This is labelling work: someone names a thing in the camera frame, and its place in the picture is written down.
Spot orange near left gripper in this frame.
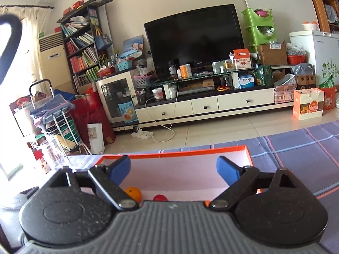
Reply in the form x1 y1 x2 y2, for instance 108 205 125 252
124 187 143 203

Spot orange cardboard box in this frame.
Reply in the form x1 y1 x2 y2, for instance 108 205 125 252
108 146 253 201

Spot red tomato left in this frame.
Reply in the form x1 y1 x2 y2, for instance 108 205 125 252
153 194 168 202

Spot white power strip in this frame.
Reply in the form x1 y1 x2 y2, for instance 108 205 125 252
131 130 153 140

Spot red shopping bag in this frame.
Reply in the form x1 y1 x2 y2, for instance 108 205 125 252
71 92 115 147

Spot plaid blue bedsheet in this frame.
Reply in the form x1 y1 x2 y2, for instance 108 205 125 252
71 121 338 253

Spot white glass-door cabinet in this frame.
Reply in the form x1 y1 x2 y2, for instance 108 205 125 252
95 69 139 128

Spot shopping trolley cart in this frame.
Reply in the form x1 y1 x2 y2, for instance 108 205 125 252
29 79 91 155

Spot white tv cabinet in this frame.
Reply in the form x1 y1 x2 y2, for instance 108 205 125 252
135 71 292 127

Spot orange gift bag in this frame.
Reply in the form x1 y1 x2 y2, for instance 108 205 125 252
293 88 325 121

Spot red white box on stand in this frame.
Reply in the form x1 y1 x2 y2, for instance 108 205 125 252
233 48 252 70

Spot white floor air conditioner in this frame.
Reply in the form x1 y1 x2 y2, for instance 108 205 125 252
39 32 75 94

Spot brown cardboard box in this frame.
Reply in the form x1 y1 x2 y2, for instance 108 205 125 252
257 43 287 65

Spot black flat television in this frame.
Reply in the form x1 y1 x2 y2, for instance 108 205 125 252
144 4 244 79

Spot green stacked storage bins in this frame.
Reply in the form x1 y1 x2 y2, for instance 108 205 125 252
242 8 278 53

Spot black bookshelf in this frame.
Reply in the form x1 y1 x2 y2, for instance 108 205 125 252
57 0 112 94

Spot white chest freezer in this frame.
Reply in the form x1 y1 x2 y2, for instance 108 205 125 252
289 30 338 88

